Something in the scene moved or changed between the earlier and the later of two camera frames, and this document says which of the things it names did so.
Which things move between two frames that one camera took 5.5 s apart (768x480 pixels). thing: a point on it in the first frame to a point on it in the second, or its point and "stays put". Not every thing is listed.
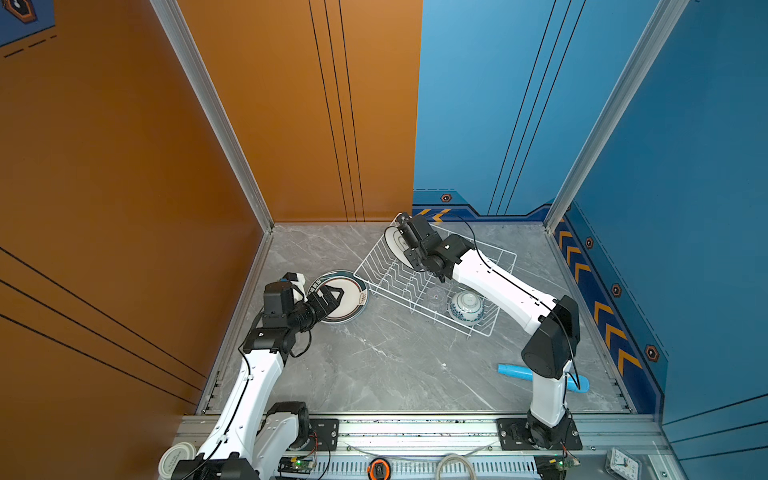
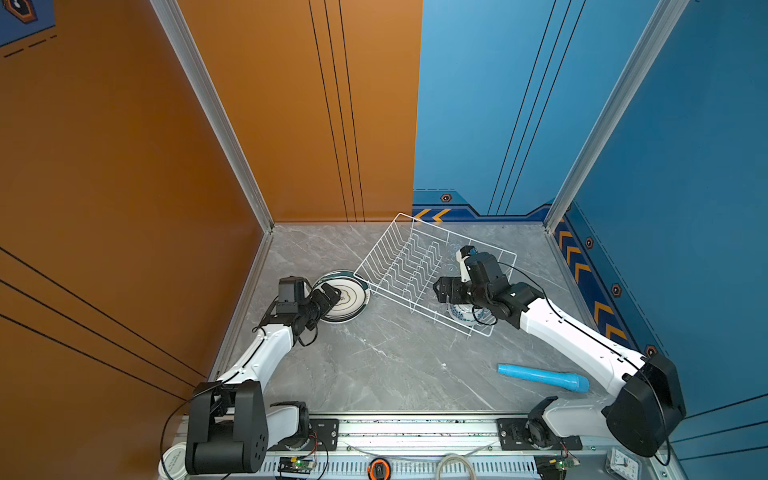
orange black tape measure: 379,469 stays put
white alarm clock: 623,465 stays put
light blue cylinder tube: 573,383 stays put
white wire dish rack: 454,299 stays put
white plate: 396,242 to 354,297
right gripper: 409,254 to 454,284
